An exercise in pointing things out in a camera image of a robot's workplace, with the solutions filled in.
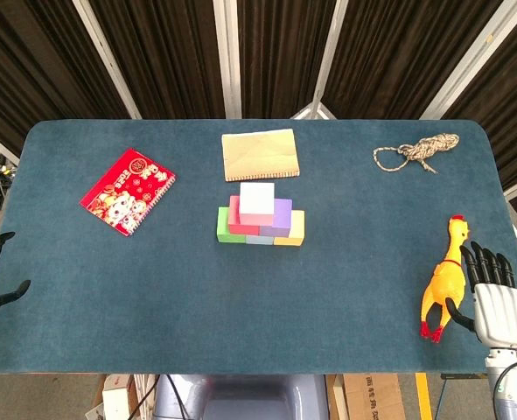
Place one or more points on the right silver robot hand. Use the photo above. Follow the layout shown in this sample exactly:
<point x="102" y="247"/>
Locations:
<point x="500" y="315"/>

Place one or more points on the yellow foam cube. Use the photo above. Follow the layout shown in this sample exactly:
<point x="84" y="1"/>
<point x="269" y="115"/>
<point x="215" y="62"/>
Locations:
<point x="295" y="236"/>

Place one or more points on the purple foam cube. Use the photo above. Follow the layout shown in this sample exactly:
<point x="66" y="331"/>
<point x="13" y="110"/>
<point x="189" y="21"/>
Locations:
<point x="282" y="219"/>

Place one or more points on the green foam cube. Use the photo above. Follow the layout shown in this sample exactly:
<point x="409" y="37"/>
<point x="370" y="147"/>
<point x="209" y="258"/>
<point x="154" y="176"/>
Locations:
<point x="223" y="232"/>

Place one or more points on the red foam cube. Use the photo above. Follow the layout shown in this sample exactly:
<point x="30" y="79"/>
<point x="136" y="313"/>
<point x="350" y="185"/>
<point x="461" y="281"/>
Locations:
<point x="236" y="223"/>

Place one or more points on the pink foam cube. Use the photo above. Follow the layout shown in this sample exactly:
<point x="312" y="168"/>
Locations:
<point x="256" y="201"/>

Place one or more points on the yellow rubber chicken toy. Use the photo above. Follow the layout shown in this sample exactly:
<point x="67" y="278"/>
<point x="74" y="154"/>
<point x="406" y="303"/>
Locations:
<point x="444" y="284"/>

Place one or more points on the brown printed cardboard box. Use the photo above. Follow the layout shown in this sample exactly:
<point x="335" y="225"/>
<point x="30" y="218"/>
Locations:
<point x="372" y="398"/>

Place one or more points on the red spiral notebook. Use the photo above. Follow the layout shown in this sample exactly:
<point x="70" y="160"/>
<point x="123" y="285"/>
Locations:
<point x="122" y="184"/>

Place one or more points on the white cardboard box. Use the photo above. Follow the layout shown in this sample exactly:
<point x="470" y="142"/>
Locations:
<point x="116" y="398"/>

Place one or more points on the teal felt table cover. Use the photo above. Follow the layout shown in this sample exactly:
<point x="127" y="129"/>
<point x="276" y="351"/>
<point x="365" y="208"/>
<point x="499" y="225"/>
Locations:
<point x="262" y="332"/>

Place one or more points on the light blue foam cube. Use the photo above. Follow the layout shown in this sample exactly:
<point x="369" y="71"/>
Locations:
<point x="259" y="239"/>

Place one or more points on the grey-blue robot torso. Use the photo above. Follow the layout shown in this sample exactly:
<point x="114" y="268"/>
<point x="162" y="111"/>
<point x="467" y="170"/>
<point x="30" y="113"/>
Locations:
<point x="249" y="398"/>

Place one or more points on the pale yellow spiral notebook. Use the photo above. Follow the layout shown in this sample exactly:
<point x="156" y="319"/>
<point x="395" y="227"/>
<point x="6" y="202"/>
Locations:
<point x="260" y="153"/>

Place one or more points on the dark brown pleated curtain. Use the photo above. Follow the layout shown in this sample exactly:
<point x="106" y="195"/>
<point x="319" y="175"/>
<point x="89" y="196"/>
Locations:
<point x="175" y="57"/>

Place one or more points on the white metal frame post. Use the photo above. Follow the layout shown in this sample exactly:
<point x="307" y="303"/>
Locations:
<point x="331" y="44"/>
<point x="228" y="57"/>
<point x="472" y="57"/>
<point x="107" y="57"/>

